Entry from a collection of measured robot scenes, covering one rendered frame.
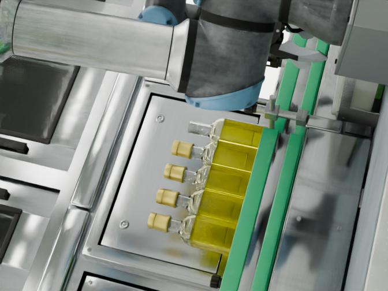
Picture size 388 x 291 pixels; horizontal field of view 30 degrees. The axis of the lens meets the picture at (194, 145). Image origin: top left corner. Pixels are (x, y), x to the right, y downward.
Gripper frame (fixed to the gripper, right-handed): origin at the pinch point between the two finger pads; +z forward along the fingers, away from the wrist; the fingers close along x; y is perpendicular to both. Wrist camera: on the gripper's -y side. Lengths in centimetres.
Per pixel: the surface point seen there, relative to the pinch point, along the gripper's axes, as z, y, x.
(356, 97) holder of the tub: 8.0, 4.5, 7.8
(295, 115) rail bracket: -2.6, 10.1, 11.5
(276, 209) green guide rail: -2.1, 11.6, 30.8
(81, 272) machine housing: -43, 40, 46
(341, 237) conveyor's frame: 10.7, 9.7, 33.8
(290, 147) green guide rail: -2.3, 12.0, 17.6
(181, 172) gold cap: -24.4, 23.9, 23.3
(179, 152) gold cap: -26.3, 24.7, 18.7
